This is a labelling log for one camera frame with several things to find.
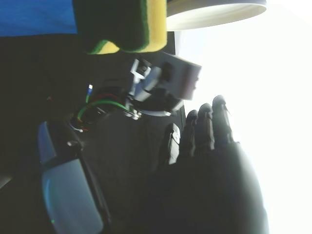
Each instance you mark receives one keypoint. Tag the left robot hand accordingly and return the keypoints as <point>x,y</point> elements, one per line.
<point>207,185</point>

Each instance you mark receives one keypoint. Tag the yellow and green sponge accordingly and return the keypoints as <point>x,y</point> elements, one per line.
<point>114,24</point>

